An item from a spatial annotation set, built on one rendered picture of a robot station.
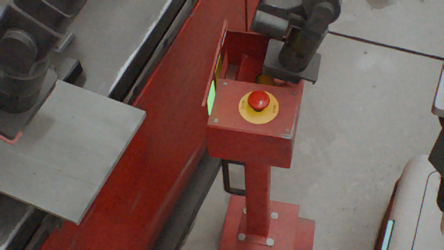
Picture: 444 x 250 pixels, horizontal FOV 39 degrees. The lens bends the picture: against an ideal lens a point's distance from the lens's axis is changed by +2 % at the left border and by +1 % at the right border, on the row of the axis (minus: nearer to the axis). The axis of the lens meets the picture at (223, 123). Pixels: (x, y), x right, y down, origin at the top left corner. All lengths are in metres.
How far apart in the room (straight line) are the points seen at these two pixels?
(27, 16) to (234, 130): 0.56
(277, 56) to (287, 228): 0.70
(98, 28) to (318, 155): 1.02
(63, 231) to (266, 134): 0.38
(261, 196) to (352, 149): 0.58
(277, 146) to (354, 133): 0.92
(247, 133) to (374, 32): 1.25
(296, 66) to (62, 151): 0.47
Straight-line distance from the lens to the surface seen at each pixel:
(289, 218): 1.74
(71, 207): 0.82
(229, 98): 1.14
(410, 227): 1.60
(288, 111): 1.12
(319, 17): 1.02
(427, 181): 1.67
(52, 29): 0.64
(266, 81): 1.22
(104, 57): 1.10
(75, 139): 0.87
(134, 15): 1.16
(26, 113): 0.81
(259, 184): 1.43
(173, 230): 1.82
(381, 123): 2.07
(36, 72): 0.71
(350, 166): 1.97
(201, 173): 1.89
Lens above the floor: 1.71
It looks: 57 degrees down
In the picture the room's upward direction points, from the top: 5 degrees counter-clockwise
